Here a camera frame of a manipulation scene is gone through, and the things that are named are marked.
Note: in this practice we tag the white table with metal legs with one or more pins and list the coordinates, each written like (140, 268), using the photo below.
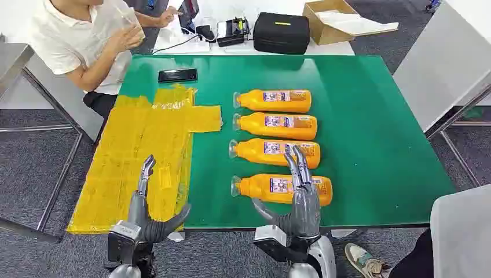
(441, 57)

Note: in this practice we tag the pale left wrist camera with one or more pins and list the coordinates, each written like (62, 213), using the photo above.
(122, 238)

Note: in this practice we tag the yellow sheet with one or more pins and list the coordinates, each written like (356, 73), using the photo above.
(122, 153)

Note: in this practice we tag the brown cardboard box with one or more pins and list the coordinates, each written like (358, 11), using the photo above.
(320, 32)

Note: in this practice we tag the white desk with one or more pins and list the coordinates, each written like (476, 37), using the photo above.
(50, 86)

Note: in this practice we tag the blue object on floor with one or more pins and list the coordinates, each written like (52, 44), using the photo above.
(432, 4)

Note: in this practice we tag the person's right hand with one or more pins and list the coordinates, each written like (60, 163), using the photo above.
(126, 38)

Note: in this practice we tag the black smartphone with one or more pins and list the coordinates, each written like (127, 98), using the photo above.
(177, 75)

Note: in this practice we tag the orange drink bottle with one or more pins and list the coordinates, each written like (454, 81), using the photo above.
(253, 101)
(257, 190)
(253, 126)
(251, 152)

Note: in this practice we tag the dark tablet on stand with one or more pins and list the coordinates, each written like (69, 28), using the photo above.
(188, 13)

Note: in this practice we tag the person's leg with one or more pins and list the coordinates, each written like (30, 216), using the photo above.
(416, 261)

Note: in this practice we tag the green object under table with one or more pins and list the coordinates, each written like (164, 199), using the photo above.
(473, 113)

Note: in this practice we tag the black label printer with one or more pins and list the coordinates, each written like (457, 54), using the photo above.
(232, 34)

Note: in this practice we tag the white foam sheet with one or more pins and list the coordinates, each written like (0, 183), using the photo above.
(356, 23)

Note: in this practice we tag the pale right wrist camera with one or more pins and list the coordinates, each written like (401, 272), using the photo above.
(270, 236)

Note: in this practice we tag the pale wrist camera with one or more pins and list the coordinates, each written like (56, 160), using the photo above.
(122, 238)
(270, 236)

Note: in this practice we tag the black power adapter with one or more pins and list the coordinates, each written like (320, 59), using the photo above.
(206, 32)

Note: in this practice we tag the clear plastic drink cup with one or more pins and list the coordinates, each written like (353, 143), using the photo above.
(128, 17)

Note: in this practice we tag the person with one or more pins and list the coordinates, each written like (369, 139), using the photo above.
(61, 38)

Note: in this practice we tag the person's shoe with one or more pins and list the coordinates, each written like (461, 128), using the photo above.
(364, 262)

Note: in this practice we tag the black zip case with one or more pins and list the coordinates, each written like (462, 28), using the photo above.
(280, 34)

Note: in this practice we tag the person's left hand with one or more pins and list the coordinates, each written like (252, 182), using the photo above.
(169, 16)

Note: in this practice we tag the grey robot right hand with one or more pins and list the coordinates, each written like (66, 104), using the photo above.
(306, 211)

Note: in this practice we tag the green table mat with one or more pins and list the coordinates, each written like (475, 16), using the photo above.
(364, 134)

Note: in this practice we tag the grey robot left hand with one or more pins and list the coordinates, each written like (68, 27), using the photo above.
(137, 211)

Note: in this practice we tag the steel frame table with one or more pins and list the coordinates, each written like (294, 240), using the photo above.
(13, 57)

